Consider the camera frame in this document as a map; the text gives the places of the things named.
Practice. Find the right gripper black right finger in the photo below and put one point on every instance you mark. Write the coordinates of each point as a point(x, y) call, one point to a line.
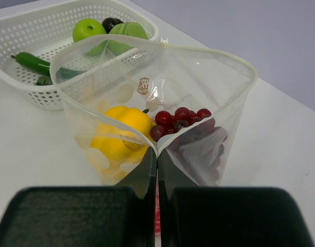
point(191, 215)

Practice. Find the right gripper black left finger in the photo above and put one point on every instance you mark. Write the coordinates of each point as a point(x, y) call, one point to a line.
point(119, 215)

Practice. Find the dark red grape bunch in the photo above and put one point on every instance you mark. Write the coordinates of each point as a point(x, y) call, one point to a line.
point(197, 150)

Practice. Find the yellow bell pepper toy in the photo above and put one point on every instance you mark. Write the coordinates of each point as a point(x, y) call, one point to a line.
point(110, 150)

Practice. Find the clear zip top bag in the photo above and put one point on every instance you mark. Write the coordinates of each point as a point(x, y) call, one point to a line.
point(176, 83)

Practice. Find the green chili pepper toy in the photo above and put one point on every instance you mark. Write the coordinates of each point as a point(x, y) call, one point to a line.
point(43, 67)

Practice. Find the white perforated plastic basket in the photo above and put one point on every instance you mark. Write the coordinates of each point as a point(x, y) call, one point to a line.
point(43, 32)

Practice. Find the green cabbage toy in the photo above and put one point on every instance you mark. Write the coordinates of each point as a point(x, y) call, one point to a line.
point(132, 29)

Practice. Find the green apple toy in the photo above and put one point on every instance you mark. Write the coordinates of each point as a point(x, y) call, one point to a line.
point(87, 28)

